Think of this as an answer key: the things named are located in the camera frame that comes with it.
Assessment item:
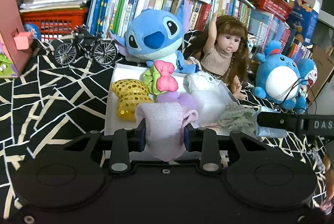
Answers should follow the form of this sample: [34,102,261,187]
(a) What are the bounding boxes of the white foam block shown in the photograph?
[192,91,232,123]

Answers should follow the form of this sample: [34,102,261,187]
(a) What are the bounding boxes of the green gingham floral cloth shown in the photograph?
[217,102,256,134]

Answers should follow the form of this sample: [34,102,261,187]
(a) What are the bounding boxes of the purple fluffy heart plush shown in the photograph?
[156,91,196,110]

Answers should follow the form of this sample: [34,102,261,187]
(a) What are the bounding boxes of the pale pink cloth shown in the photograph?
[135,102,199,162]

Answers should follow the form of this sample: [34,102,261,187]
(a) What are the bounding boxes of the light blue plastic packet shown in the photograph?
[253,107,288,139]

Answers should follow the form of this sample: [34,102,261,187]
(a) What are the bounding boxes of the white fluffy cat plush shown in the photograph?
[186,71,220,93]

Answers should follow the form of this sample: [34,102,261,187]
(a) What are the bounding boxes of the pink bow green scrunchie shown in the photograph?
[142,60,178,96]

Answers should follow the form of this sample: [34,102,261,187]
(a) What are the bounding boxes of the blue Doraemon plush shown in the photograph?
[297,58,318,97]

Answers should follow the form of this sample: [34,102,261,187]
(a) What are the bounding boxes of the white cardboard box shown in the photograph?
[104,63,259,162]

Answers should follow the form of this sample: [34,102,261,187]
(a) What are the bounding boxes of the blue round Marill plush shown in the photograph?
[253,40,306,113]

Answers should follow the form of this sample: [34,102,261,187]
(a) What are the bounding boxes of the black white patterned cloth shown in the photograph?
[0,30,330,219]

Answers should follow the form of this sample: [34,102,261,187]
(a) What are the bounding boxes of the miniature black bicycle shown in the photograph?
[53,25,118,66]

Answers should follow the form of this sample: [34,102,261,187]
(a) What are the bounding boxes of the brown haired baby doll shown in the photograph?
[186,13,249,100]

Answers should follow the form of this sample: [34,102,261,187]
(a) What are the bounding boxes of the blue cardboard box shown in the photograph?
[286,0,320,46]

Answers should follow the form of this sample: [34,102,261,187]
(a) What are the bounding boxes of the blue Stitch plush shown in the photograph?
[109,0,199,74]

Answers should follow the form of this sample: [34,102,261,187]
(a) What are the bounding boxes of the upper red plastic basket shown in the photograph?
[250,0,293,22]

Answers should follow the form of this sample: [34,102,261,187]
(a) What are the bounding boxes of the red plastic basket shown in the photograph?
[20,8,88,42]
[250,0,293,22]

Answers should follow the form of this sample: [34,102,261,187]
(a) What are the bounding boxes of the pink triangular dollhouse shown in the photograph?
[0,0,33,78]

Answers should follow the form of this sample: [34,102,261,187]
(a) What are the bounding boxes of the row of upright books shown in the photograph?
[85,0,314,63]

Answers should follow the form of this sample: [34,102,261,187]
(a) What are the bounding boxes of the black cable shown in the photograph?
[280,78,318,116]

